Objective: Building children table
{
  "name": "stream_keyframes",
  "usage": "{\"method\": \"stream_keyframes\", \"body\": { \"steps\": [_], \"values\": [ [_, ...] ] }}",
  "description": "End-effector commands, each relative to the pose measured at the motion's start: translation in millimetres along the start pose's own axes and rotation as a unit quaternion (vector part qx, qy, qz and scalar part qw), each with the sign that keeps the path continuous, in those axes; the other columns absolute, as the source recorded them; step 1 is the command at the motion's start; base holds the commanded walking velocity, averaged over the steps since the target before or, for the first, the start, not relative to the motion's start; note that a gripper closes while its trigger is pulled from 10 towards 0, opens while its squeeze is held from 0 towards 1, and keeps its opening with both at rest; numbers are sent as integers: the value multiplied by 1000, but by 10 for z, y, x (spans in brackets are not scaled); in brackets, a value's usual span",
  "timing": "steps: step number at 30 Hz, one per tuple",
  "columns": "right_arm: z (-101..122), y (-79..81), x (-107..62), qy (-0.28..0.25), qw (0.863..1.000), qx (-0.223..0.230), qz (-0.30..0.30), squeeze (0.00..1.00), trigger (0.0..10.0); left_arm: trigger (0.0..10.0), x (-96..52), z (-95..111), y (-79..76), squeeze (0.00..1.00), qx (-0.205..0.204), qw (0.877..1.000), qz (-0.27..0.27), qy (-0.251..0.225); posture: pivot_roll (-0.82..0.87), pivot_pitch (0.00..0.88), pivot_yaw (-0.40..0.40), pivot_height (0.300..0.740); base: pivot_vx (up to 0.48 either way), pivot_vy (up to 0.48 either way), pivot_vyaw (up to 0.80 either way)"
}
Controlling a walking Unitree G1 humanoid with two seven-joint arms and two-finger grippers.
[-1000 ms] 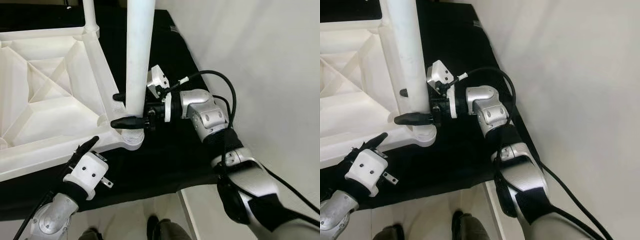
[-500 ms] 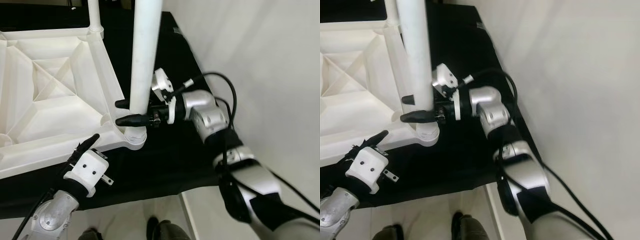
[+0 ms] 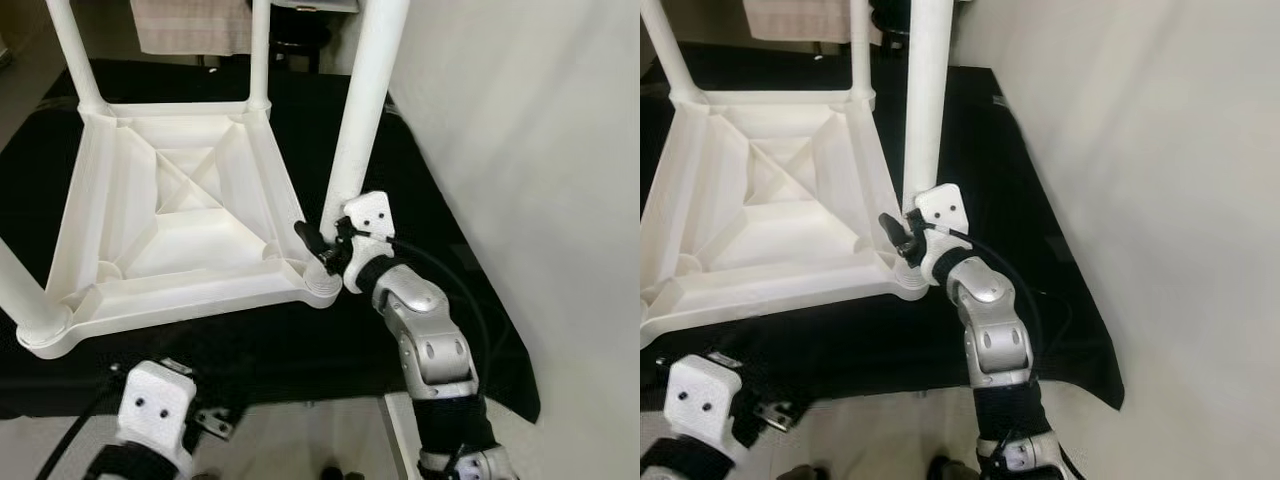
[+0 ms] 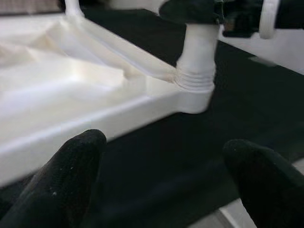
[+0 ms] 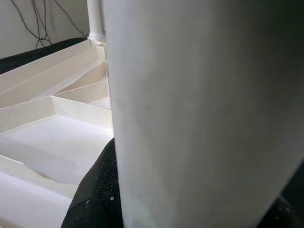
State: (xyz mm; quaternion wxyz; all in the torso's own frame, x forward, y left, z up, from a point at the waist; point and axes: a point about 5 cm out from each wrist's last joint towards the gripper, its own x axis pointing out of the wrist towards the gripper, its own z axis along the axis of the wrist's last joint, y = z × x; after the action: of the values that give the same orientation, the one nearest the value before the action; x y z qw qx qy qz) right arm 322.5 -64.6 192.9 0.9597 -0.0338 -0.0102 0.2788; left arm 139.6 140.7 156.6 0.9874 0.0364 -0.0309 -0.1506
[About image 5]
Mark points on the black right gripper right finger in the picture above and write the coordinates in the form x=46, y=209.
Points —
x=289, y=211

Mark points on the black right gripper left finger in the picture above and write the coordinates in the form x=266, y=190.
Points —
x=99, y=197

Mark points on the white plastic table leg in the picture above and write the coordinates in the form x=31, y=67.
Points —
x=96, y=19
x=190, y=107

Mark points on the white plastic table top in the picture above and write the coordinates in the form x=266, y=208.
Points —
x=47, y=133

